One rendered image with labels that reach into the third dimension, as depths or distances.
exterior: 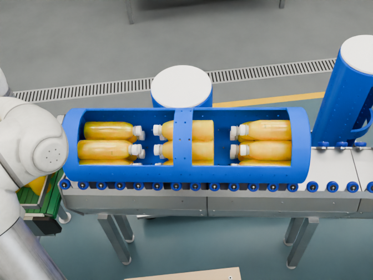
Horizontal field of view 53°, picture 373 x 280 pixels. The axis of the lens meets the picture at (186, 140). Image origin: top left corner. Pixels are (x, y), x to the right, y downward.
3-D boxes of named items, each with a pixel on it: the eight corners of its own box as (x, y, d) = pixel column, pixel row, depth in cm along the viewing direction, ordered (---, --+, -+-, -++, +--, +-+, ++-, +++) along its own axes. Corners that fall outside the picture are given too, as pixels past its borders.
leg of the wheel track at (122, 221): (134, 243, 236) (112, 194, 186) (124, 243, 237) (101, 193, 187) (135, 234, 240) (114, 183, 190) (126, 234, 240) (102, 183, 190)
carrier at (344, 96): (301, 171, 243) (347, 183, 236) (336, 69, 174) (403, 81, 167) (307, 138, 259) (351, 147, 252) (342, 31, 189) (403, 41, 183)
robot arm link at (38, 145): (35, 88, 82) (-26, 120, 77) (64, 113, 68) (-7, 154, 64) (62, 135, 89) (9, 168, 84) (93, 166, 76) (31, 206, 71)
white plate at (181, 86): (223, 92, 167) (223, 94, 168) (192, 57, 182) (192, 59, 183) (167, 117, 160) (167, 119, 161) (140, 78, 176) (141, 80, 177)
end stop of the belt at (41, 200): (41, 207, 147) (39, 204, 145) (40, 207, 147) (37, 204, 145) (66, 128, 171) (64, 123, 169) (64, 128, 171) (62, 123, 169)
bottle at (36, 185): (32, 184, 160) (12, 158, 144) (49, 178, 161) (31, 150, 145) (35, 199, 156) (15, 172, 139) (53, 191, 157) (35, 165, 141)
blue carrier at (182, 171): (302, 199, 140) (316, 144, 121) (72, 196, 147) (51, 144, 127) (291, 145, 161) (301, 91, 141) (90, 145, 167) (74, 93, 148)
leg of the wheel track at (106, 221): (130, 265, 228) (107, 220, 178) (121, 265, 228) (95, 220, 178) (132, 255, 231) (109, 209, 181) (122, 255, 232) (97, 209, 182)
